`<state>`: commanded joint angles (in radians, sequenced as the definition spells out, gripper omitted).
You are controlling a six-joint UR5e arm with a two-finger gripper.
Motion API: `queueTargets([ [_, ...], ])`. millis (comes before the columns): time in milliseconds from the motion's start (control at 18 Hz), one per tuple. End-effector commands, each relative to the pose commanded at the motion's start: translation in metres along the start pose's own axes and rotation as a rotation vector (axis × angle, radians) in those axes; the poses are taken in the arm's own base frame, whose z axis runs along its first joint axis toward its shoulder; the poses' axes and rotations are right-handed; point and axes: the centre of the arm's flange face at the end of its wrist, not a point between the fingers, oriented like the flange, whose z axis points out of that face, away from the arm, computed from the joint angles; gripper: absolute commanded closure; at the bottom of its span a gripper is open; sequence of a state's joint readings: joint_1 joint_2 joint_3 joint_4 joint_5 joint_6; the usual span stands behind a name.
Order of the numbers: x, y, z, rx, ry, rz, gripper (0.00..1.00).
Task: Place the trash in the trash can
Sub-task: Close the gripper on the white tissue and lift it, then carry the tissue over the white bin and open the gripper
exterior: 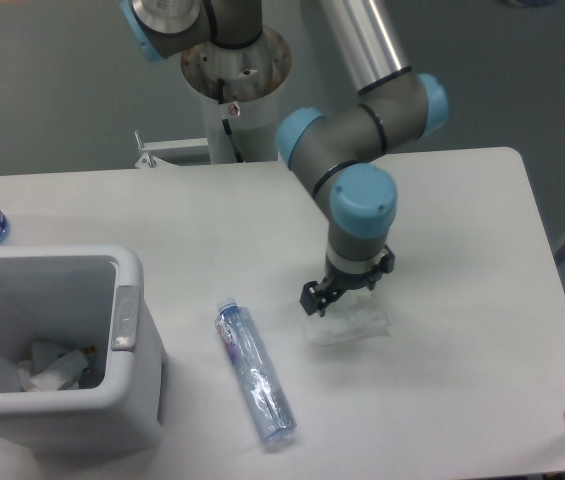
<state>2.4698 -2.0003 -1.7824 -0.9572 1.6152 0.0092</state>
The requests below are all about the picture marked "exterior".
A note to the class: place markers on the white plastic trash can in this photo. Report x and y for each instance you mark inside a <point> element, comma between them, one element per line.
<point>80,296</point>

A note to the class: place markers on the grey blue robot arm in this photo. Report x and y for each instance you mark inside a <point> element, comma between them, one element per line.
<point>333,158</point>

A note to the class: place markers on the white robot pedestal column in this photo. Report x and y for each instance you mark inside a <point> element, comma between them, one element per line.
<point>239,92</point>

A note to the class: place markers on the clear plastic bottle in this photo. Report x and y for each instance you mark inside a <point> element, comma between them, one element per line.
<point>256,376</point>

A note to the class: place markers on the white paper trash in bin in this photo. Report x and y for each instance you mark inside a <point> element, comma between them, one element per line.
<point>51,367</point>

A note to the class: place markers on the white pedestal base frame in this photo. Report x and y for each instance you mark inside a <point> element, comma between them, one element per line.
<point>184,152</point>

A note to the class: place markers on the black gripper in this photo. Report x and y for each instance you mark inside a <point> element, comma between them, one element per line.
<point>342,275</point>

